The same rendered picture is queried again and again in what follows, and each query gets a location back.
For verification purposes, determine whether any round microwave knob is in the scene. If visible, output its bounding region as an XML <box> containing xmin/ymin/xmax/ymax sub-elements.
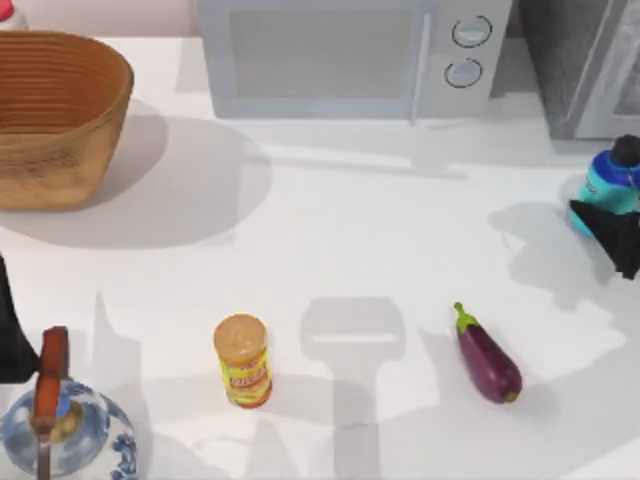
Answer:
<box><xmin>443</xmin><ymin>57</ymin><xmax>484</xmax><ymax>90</ymax></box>
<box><xmin>451</xmin><ymin>14</ymin><xmax>494</xmax><ymax>48</ymax></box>

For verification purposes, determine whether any microwave door handle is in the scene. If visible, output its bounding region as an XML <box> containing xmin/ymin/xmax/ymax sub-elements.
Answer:
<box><xmin>409</xmin><ymin>11</ymin><xmax>434</xmax><ymax>127</ymax></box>

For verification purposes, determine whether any pale microwave oven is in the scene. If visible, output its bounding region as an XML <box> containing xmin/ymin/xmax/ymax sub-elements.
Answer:
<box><xmin>193</xmin><ymin>0</ymin><xmax>514</xmax><ymax>133</ymax></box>

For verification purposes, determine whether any blue and white teapot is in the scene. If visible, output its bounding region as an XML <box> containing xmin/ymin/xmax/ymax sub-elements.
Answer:
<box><xmin>0</xmin><ymin>326</ymin><xmax>139</xmax><ymax>480</ymax></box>

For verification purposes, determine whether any blue bottle with black cap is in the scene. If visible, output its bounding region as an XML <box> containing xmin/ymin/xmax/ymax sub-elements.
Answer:
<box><xmin>566</xmin><ymin>134</ymin><xmax>640</xmax><ymax>237</ymax></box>

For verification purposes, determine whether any white bottle with red cap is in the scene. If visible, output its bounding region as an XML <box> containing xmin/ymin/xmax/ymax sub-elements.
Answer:
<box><xmin>0</xmin><ymin>0</ymin><xmax>31</xmax><ymax>33</ymax></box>

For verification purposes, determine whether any yellow can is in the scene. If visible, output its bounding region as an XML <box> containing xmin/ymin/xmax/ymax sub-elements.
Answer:
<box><xmin>213</xmin><ymin>313</ymin><xmax>274</xmax><ymax>409</ymax></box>

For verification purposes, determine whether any woven wicker basket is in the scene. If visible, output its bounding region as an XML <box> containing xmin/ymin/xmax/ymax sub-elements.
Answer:
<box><xmin>0</xmin><ymin>30</ymin><xmax>136</xmax><ymax>212</ymax></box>

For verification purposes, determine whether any microwave oven door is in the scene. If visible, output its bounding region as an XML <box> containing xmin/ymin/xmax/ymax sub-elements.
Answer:
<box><xmin>199</xmin><ymin>0</ymin><xmax>435</xmax><ymax>127</ymax></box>

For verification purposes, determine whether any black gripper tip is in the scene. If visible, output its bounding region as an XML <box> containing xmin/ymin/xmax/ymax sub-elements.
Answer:
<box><xmin>0</xmin><ymin>254</ymin><xmax>42</xmax><ymax>387</ymax></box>

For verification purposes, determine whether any purple eggplant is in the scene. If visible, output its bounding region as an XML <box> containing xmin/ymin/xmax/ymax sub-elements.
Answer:
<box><xmin>452</xmin><ymin>301</ymin><xmax>524</xmax><ymax>406</ymax></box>

